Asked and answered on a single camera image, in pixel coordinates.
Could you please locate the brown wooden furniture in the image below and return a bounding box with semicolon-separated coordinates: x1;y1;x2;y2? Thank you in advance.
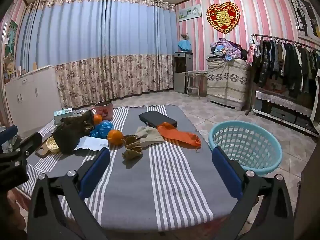
294;152;320;240

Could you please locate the blue covered bottle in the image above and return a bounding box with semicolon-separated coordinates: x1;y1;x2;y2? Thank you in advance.
178;39;192;53

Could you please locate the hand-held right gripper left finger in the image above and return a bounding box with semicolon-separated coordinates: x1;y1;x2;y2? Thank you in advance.
27;147;111;240

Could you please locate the beige cloth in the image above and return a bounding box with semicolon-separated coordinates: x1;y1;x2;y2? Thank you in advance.
135;126;165;147

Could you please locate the red heart wall decoration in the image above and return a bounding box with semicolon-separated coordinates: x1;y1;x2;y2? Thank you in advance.
206;2;241;34

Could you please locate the grey striped table cloth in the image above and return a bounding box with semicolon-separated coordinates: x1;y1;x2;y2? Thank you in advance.
19;105;214;232

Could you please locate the low dark cabinet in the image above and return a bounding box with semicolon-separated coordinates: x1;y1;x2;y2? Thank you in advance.
252;90;320;137

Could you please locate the row of hanging clothes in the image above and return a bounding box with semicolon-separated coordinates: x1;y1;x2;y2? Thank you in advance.
252;37;320;99

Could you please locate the metal clothes rack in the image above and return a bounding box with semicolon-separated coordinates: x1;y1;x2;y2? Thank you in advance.
246;34;320;115

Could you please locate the pink hanging bag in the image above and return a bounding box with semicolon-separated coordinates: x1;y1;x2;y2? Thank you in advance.
246;37;260;65

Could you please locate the blue and floral curtain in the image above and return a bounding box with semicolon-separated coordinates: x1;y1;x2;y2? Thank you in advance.
16;0;178;109

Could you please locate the framed wall photo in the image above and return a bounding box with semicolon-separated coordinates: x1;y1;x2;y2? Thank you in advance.
287;0;320;43

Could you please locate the screen under beige cover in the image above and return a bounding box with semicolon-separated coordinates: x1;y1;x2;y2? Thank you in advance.
309;69;320;132

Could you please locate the yellow round lid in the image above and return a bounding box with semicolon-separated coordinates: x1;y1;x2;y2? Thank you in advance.
46;136;61;153

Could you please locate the black zip case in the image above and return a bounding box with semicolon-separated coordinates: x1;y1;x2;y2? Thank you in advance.
139;110;178;128

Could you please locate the landscape wall picture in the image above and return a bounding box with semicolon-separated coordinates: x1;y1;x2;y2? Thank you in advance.
178;4;202;22

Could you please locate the white paper sheet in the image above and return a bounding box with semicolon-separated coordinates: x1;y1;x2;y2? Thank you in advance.
73;136;109;152

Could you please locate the pink mug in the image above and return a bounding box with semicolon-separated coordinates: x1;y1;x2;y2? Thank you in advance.
94;101;113;121

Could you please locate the white cabinet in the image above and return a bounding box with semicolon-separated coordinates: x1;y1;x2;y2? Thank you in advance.
4;64;62;137

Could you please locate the dark round container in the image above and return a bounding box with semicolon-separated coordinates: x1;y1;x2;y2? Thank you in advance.
52;124;87;155

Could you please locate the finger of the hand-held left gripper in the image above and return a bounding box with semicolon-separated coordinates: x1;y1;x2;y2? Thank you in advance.
10;132;43;164
0;125;18;145

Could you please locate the light blue plastic basket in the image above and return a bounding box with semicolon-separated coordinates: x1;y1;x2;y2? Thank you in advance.
208;121;283;176

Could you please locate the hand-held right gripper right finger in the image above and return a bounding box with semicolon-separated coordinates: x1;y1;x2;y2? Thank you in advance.
211;146;294;240

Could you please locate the blue plastic bag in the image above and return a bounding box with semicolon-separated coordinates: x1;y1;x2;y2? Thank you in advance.
89;120;114;139

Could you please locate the white lace cloth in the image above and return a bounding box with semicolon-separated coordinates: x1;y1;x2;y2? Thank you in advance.
255;90;317;112

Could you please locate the orange cloth bag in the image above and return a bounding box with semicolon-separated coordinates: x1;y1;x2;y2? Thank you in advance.
157;122;202;150

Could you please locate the teal tissue box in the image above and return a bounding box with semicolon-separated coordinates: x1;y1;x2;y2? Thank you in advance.
53;108;73;125

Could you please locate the wall poster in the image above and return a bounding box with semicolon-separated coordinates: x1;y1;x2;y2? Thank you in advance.
4;19;19;83

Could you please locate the phone in brown case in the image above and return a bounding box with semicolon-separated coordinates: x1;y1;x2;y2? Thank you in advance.
34;137;54;158

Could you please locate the grey water dispenser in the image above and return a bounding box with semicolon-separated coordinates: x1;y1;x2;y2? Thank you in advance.
174;51;193;94

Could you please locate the pile of clothes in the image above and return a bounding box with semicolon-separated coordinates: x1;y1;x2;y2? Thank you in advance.
207;37;248;62

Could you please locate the cabinet under patterned cloth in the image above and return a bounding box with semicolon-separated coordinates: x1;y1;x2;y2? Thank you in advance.
207;59;251;111

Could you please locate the small side table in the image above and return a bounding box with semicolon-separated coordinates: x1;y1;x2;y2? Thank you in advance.
182;70;208;98

